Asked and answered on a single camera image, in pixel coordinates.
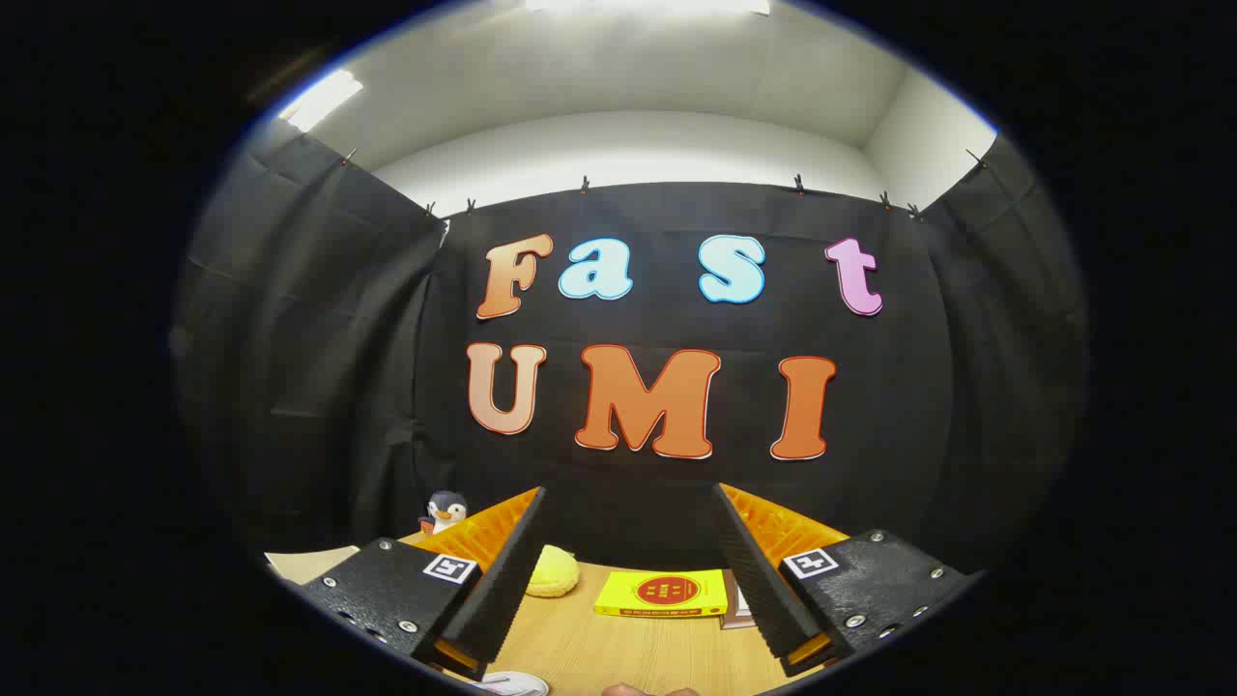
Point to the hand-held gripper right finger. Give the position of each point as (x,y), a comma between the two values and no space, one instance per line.
(759,590)

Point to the ceiling light panel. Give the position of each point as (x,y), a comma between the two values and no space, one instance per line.
(647,6)
(322,99)

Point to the white canvas shoe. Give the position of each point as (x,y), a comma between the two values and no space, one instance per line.
(517,684)

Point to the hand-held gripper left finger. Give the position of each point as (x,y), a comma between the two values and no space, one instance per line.
(503,590)

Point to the penguin plush toy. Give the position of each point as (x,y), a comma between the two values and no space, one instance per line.
(447,510)

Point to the yellow bun plush toy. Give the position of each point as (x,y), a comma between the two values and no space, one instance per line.
(556,572)

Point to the yellow book with red circle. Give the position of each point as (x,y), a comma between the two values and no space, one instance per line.
(667,592)

